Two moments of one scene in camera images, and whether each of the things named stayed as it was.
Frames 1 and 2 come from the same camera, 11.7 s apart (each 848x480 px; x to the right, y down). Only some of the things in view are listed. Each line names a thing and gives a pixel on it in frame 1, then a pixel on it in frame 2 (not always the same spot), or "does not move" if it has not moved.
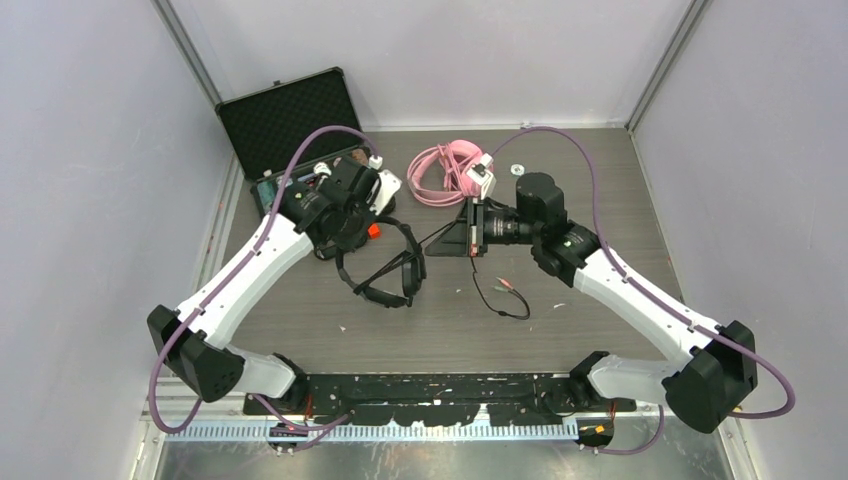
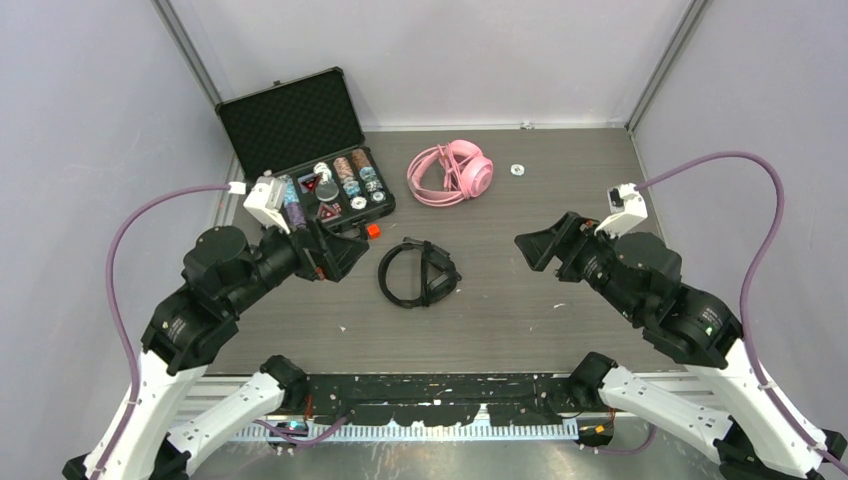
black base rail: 433,398 does not move
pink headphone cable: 453,178 does not move
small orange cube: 374,231 does not move
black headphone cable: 504,288 to 425,288
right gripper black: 460,239 to 537,245
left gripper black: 349,241 to 326,253
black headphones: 413,272 to 439,274
